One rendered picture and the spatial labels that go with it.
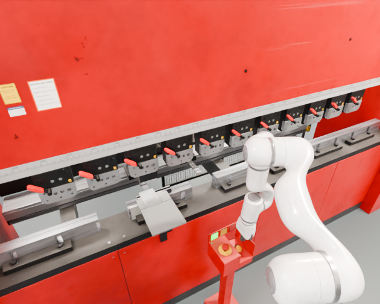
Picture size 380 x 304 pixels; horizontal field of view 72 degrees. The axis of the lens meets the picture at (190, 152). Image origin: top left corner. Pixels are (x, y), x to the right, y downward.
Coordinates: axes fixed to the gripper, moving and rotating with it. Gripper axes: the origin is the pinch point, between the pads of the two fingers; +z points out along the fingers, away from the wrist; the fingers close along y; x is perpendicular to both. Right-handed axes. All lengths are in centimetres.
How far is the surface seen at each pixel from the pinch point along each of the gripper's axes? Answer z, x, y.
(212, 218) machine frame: 8.8, -3.3, -23.9
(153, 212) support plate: -13, -40, -28
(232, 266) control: 12.5, -9.6, 5.9
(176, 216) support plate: -13.9, -30.5, -19.5
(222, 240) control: 7.1, -7.7, -6.9
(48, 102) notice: -75, -71, -45
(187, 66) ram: -81, -13, -43
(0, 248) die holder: -9, -109, -44
